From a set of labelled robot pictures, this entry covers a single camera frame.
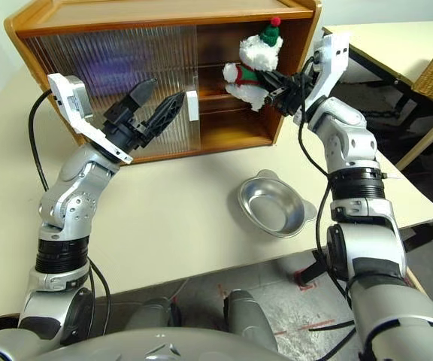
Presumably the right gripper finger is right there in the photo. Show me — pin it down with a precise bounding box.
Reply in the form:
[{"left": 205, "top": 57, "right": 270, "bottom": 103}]
[
  {"left": 264, "top": 89, "right": 291, "bottom": 106},
  {"left": 259, "top": 71, "right": 289, "bottom": 89}
]

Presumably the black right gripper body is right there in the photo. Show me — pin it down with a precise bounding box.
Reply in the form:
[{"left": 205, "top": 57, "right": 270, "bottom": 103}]
[{"left": 271, "top": 72, "right": 315, "bottom": 117}]

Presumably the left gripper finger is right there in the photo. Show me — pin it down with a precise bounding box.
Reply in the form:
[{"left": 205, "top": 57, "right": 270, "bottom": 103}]
[
  {"left": 127, "top": 77, "right": 159, "bottom": 114},
  {"left": 147, "top": 89, "right": 186, "bottom": 138}
]

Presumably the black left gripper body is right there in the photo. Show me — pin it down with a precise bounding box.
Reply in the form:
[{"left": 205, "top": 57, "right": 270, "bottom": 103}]
[{"left": 101, "top": 102, "right": 154, "bottom": 154}]

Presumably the white door handle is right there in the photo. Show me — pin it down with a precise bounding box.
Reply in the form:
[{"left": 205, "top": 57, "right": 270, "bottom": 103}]
[{"left": 186, "top": 89, "right": 199, "bottom": 121}]

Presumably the white plush bear toy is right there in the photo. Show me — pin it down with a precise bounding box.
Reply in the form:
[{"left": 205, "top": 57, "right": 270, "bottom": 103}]
[{"left": 222, "top": 17, "right": 285, "bottom": 112}]

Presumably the purple tissue pack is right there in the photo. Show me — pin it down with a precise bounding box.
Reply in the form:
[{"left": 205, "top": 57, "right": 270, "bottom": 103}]
[{"left": 83, "top": 35, "right": 156, "bottom": 101}]

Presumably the ribbed clear sliding door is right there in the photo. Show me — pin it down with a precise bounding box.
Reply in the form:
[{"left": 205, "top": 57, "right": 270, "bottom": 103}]
[
  {"left": 62, "top": 25, "right": 201, "bottom": 155},
  {"left": 23, "top": 26, "right": 197, "bottom": 150}
]

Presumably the wooden cabinet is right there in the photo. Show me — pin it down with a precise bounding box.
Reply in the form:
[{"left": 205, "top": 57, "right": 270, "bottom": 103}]
[{"left": 4, "top": 0, "right": 322, "bottom": 165}]

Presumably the beige side table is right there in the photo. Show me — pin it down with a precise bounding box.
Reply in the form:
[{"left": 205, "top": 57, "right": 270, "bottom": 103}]
[{"left": 321, "top": 20, "right": 433, "bottom": 170}]

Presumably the metal bowl with ears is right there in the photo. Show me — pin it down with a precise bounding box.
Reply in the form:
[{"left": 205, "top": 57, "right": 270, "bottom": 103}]
[{"left": 238, "top": 169, "right": 318, "bottom": 239}]

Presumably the grey robot left leg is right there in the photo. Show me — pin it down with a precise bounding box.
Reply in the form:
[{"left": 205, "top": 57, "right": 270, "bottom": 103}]
[{"left": 124, "top": 296, "right": 182, "bottom": 334}]

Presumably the grey robot leg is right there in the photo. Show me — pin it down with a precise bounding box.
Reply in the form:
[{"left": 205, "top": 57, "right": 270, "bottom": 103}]
[
  {"left": 223, "top": 289, "right": 277, "bottom": 353},
  {"left": 124, "top": 296, "right": 182, "bottom": 334}
]

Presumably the grey robot torso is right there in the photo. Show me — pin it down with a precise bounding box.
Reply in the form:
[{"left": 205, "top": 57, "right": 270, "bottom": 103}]
[{"left": 0, "top": 326, "right": 300, "bottom": 361}]

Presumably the grey robot right leg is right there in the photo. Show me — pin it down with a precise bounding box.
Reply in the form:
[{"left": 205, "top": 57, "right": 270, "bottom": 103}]
[{"left": 223, "top": 289, "right": 277, "bottom": 353}]

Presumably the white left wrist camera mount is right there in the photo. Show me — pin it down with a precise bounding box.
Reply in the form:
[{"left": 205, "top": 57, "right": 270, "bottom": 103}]
[{"left": 47, "top": 73, "right": 135, "bottom": 165}]

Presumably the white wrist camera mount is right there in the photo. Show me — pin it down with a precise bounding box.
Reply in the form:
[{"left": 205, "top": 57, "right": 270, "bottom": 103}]
[
  {"left": 292, "top": 32, "right": 352, "bottom": 126},
  {"left": 47, "top": 73, "right": 135, "bottom": 165}
]

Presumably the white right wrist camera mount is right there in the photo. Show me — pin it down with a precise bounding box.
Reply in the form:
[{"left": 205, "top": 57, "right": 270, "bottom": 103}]
[{"left": 292, "top": 32, "right": 352, "bottom": 126}]

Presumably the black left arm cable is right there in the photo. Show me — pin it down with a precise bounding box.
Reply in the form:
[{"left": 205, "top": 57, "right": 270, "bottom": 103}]
[{"left": 27, "top": 89, "right": 52, "bottom": 193}]

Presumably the white floor cable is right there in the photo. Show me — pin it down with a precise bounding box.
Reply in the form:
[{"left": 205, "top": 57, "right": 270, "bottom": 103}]
[{"left": 169, "top": 278, "right": 191, "bottom": 302}]

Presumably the black table frame leg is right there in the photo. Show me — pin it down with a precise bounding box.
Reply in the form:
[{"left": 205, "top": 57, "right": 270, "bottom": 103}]
[{"left": 295, "top": 259, "right": 330, "bottom": 287}]

